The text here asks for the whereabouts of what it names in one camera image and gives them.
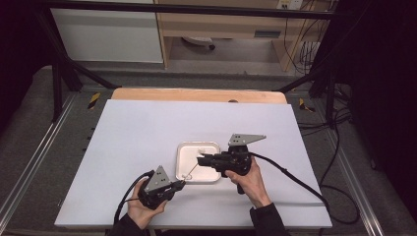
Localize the yellow black tape marker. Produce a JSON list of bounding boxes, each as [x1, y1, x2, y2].
[[298, 97, 316, 113], [87, 91, 102, 110]]

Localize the left hand-held gripper cable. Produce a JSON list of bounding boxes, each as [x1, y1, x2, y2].
[[113, 169, 155, 226]]

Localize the black metal stand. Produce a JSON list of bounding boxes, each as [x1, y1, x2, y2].
[[276, 19, 340, 130], [34, 9, 122, 123]]

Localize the hanging black cables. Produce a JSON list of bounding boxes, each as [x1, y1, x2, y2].
[[282, 0, 332, 76]]

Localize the right hand-held gripper cable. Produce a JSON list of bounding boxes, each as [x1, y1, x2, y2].
[[249, 151, 361, 226]]

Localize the white wall socket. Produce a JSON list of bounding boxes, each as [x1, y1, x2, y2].
[[276, 0, 304, 11]]

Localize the black metal crossbar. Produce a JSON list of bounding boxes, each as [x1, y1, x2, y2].
[[35, 0, 338, 21]]

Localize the person's right hand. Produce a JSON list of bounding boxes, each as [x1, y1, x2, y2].
[[224, 156, 273, 209]]

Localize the aluminium rail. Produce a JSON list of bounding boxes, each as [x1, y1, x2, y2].
[[0, 93, 79, 224], [323, 126, 386, 236]]

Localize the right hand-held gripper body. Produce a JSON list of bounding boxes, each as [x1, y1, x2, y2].
[[214, 133, 267, 178]]

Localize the white cabinet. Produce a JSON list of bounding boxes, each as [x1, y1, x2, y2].
[[50, 0, 164, 64]]

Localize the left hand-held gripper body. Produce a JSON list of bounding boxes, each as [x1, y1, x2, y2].
[[137, 165, 175, 210]]

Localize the white square tray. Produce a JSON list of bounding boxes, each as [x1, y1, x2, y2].
[[175, 141, 221, 184]]

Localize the light wooden desk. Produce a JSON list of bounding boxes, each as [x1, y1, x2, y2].
[[153, 0, 332, 72]]

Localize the hand-held gripper cable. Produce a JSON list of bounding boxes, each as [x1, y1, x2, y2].
[[113, 169, 155, 226], [249, 151, 361, 226]]

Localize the wooden table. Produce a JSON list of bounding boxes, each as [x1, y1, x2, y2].
[[110, 87, 288, 105]]

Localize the black floor cables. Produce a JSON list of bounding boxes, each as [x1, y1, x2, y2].
[[296, 83, 354, 186]]

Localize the person's left hand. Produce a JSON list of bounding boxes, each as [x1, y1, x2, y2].
[[127, 180, 168, 230]]

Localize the office chair base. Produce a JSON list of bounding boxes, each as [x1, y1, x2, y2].
[[181, 35, 216, 51]]

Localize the dark curtain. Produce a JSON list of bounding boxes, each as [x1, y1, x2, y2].
[[333, 0, 417, 224], [0, 0, 55, 132]]

